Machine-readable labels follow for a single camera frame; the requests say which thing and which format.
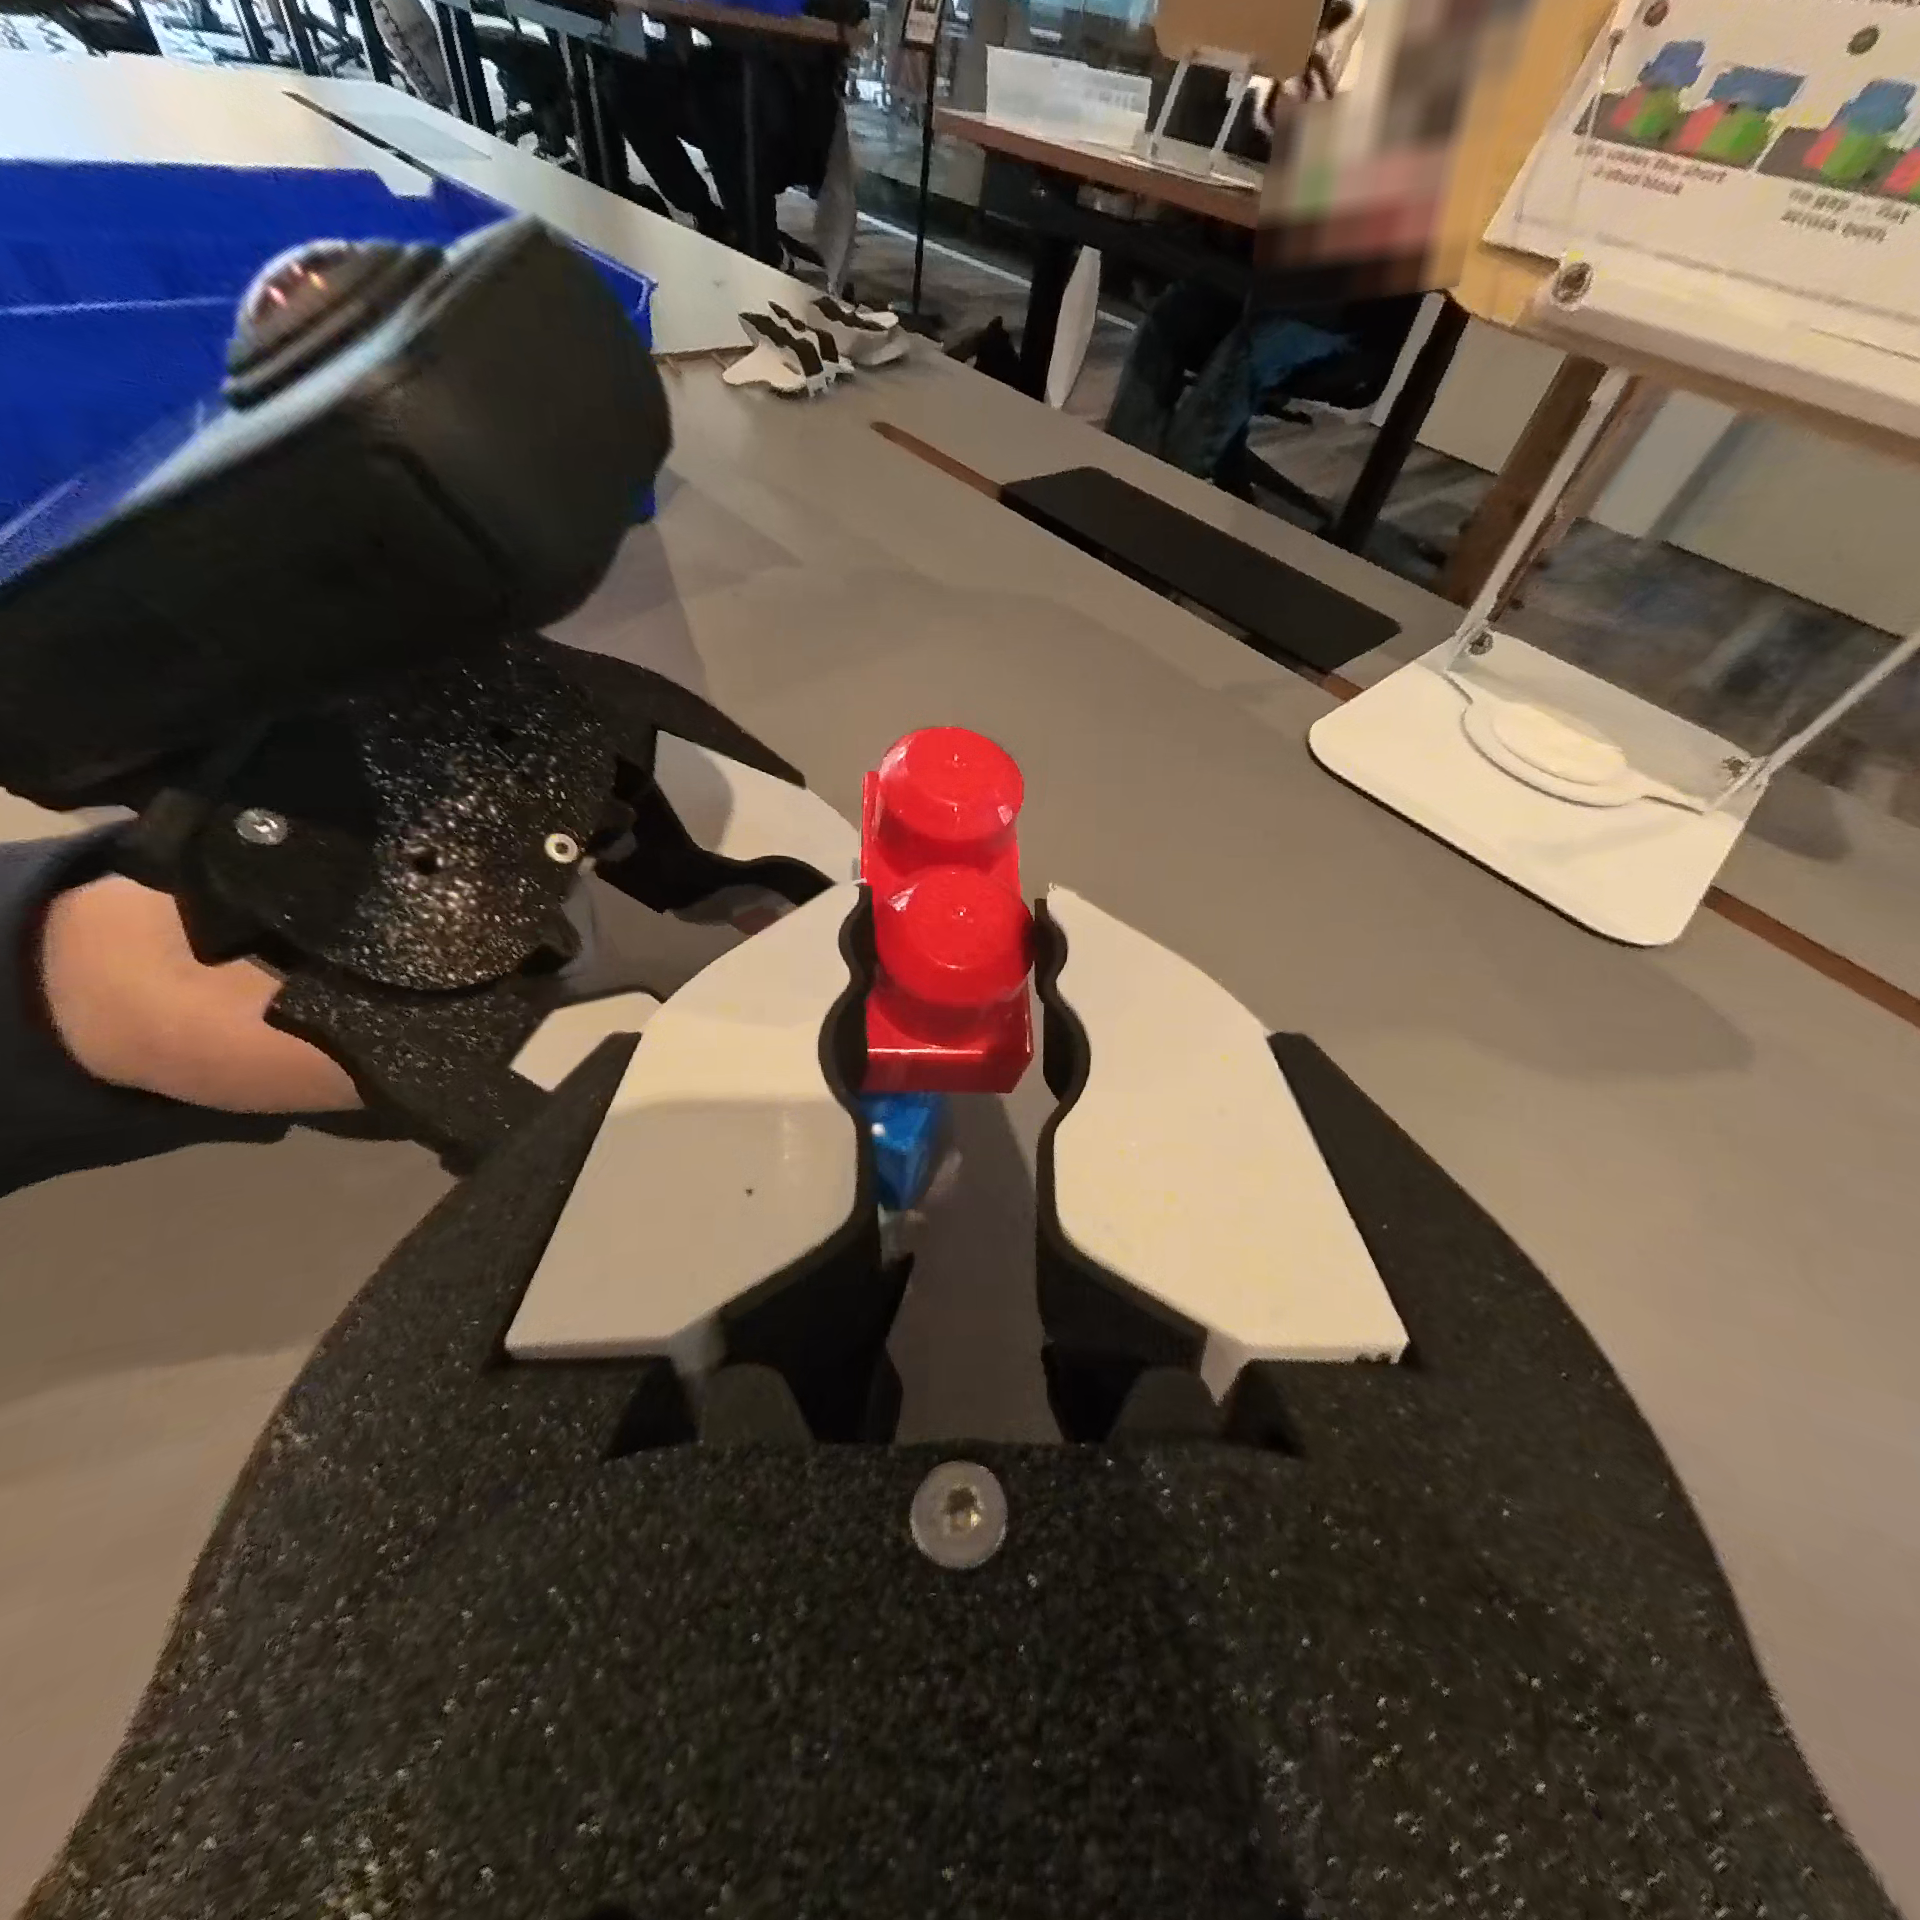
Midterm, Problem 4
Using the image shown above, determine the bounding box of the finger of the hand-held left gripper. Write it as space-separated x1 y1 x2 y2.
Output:
506 989 665 1098
608 738 866 921

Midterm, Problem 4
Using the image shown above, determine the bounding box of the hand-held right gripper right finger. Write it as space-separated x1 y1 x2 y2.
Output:
1038 886 1415 1409

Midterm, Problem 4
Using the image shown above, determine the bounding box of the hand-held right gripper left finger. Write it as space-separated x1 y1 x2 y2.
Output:
502 883 885 1377

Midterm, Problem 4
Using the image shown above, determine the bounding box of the blue single-stud block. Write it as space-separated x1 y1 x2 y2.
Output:
861 1094 950 1214

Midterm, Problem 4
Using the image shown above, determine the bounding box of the red two-stud block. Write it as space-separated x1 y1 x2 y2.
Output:
857 728 1039 1098

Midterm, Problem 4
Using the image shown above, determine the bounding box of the blue plastic bin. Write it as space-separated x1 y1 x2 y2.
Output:
0 159 663 589

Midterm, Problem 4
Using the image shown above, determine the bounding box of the person's left forearm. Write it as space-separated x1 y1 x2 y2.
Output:
0 833 295 1203

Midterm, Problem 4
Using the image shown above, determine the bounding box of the person's left hand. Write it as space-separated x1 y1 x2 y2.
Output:
31 874 372 1120

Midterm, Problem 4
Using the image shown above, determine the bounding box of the clear acrylic stand white base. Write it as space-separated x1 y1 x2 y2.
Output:
1306 360 1920 952

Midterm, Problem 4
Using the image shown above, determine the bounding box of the pile of white plastic parts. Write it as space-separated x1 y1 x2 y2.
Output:
721 294 911 406

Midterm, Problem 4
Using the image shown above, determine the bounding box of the black table mat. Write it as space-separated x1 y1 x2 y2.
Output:
997 464 1404 677

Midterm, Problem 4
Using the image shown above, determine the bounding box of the white pointed panel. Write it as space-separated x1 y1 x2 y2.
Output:
1042 247 1105 409

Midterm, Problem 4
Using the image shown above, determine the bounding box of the black floor sign stand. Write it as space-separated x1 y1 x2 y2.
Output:
896 0 946 320

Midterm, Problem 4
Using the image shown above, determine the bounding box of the wooden top desk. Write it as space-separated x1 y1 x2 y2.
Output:
929 103 1479 560

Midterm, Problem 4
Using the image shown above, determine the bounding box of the clear acrylic box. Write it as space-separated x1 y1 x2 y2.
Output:
982 47 1157 153

